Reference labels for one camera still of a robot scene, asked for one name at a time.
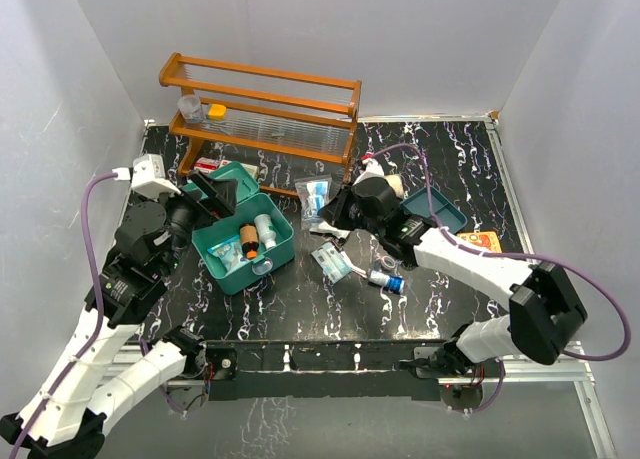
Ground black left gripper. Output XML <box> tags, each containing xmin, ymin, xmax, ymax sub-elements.
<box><xmin>140</xmin><ymin>169</ymin><xmax>237</xmax><ymax>275</ymax></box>

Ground bag with blue bandage rolls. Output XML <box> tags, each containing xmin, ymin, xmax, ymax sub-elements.
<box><xmin>294</xmin><ymin>175</ymin><xmax>332</xmax><ymax>230</ymax></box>

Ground brown orange-capped medicine bottle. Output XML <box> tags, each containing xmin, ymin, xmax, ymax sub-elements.
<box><xmin>239</xmin><ymin>223</ymin><xmax>260</xmax><ymax>260</ymax></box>

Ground blue face mask packet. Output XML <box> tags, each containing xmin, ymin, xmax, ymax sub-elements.
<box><xmin>311</xmin><ymin>242</ymin><xmax>352</xmax><ymax>284</ymax></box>

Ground blue white wipes packet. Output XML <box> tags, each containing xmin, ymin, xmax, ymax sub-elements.
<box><xmin>208</xmin><ymin>235</ymin><xmax>246</xmax><ymax>274</ymax></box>

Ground clear green-banded bottle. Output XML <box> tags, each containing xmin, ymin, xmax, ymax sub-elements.
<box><xmin>254</xmin><ymin>214</ymin><xmax>277</xmax><ymax>249</ymax></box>

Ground teal medicine kit box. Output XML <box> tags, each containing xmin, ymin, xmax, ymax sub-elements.
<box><xmin>192</xmin><ymin>162</ymin><xmax>294</xmax><ymax>295</ymax></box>

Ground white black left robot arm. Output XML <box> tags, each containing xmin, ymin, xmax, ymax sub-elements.
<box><xmin>1</xmin><ymin>168</ymin><xmax>237</xmax><ymax>458</ymax></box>

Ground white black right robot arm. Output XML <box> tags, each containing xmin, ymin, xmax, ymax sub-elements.
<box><xmin>319</xmin><ymin>177</ymin><xmax>587</xmax><ymax>376</ymax></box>

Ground red white medicine box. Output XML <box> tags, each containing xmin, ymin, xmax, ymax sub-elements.
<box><xmin>193</xmin><ymin>157</ymin><xmax>220</xmax><ymax>174</ymax></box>

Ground white gauze packet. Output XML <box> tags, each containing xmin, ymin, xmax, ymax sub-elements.
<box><xmin>309</xmin><ymin>221</ymin><xmax>350</xmax><ymax>239</ymax></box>

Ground bag of cotton balls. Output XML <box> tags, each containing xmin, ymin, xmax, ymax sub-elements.
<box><xmin>384</xmin><ymin>174</ymin><xmax>405</xmax><ymax>199</ymax></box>

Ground clear tape roll bag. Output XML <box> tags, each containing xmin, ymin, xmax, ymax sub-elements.
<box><xmin>370</xmin><ymin>253</ymin><xmax>397</xmax><ymax>274</ymax></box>

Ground yellow capped small jar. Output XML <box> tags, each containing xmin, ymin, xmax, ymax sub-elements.
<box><xmin>206</xmin><ymin>104</ymin><xmax>227</xmax><ymax>123</ymax></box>

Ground clear plastic cup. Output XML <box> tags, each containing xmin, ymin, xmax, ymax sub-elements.
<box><xmin>177</xmin><ymin>94</ymin><xmax>205</xmax><ymax>124</ymax></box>

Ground blue white small bottle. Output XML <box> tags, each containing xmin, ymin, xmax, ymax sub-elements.
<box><xmin>368</xmin><ymin>270</ymin><xmax>405</xmax><ymax>295</ymax></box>

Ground orange wooden shelf rack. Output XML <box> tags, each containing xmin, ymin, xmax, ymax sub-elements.
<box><xmin>158</xmin><ymin>52</ymin><xmax>362</xmax><ymax>196</ymax></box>

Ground dark blue divided tray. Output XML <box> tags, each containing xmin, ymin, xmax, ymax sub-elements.
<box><xmin>401</xmin><ymin>187</ymin><xmax>467</xmax><ymax>234</ymax></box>

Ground black metal base bar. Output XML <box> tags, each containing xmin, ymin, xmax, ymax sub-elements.
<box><xmin>159</xmin><ymin>328</ymin><xmax>496</xmax><ymax>404</ymax></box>

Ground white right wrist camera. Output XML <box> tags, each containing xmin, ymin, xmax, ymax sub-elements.
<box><xmin>355</xmin><ymin>154</ymin><xmax>385</xmax><ymax>183</ymax></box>

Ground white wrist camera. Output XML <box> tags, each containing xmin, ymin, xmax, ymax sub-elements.
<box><xmin>355</xmin><ymin>154</ymin><xmax>385</xmax><ymax>183</ymax></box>
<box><xmin>112</xmin><ymin>154</ymin><xmax>180</xmax><ymax>200</ymax></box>

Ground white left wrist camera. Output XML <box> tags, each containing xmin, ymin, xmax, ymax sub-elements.
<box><xmin>112</xmin><ymin>154</ymin><xmax>180</xmax><ymax>200</ymax></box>

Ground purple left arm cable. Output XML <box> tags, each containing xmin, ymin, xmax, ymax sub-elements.
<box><xmin>6</xmin><ymin>173</ymin><xmax>121</xmax><ymax>459</ymax></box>

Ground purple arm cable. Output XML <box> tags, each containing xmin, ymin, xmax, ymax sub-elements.
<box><xmin>6</xmin><ymin>173</ymin><xmax>121</xmax><ymax>459</ymax></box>
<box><xmin>369</xmin><ymin>143</ymin><xmax>633</xmax><ymax>361</ymax></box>

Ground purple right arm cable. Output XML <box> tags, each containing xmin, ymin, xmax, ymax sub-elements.
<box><xmin>369</xmin><ymin>143</ymin><xmax>633</xmax><ymax>361</ymax></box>

